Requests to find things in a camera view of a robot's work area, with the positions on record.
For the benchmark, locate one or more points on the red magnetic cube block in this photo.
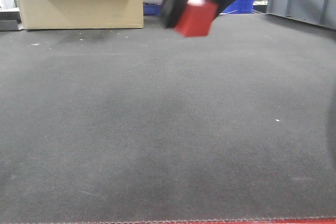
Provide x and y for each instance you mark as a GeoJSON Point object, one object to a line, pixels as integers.
{"type": "Point", "coordinates": [196, 19]}

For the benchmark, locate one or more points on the dark grey table mat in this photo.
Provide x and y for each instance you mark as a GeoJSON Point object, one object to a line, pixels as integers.
{"type": "Point", "coordinates": [130, 125]}

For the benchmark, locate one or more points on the large cardboard box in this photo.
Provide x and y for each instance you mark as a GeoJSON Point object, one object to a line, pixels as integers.
{"type": "Point", "coordinates": [81, 14]}

